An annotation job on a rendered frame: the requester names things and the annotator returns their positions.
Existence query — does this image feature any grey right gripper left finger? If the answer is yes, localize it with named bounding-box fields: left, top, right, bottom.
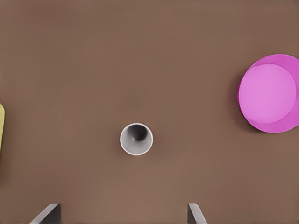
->
left=28, top=203, right=62, bottom=224

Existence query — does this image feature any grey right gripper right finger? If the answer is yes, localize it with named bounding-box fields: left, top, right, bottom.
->
left=187, top=203, right=208, bottom=224

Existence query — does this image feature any white IKEA cup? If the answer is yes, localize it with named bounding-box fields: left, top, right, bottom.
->
left=120, top=122, right=154, bottom=156

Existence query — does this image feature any yellow tray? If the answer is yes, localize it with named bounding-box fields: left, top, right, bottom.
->
left=0, top=102, right=6, bottom=159

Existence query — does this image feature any pink round plate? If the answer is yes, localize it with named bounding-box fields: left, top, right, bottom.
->
left=236, top=54, right=299, bottom=133

